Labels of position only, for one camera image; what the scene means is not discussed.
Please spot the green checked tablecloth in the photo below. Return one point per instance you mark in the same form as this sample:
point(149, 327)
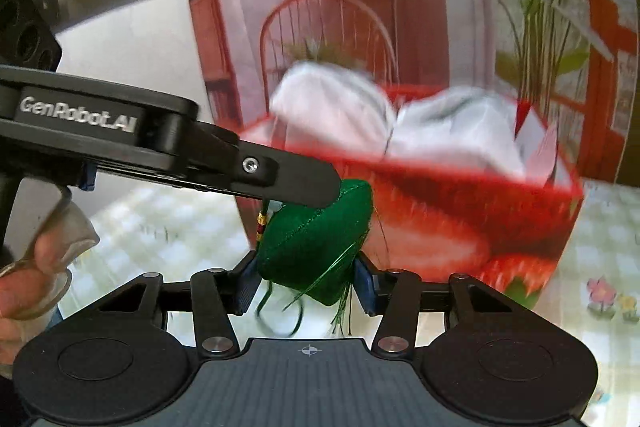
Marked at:
point(590, 257)

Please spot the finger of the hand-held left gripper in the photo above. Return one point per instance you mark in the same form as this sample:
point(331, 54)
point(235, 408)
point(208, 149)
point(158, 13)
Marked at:
point(295, 182)

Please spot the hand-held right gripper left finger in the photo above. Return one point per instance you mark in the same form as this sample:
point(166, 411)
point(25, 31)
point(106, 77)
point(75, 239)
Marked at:
point(247, 282)

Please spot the green fabric pouch with tassels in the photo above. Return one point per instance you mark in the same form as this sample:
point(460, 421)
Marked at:
point(310, 247)

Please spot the red strawberry print cardboard box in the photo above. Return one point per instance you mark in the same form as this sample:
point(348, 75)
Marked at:
point(450, 227)

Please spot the white mesh zipper bag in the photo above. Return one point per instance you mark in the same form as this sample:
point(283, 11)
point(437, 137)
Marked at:
point(330, 102)
point(460, 132)

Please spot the person's left hand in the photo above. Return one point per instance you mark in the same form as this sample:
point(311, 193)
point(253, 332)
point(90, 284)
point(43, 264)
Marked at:
point(30, 287)

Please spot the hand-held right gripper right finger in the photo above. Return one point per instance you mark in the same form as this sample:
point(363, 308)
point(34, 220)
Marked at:
point(364, 287)

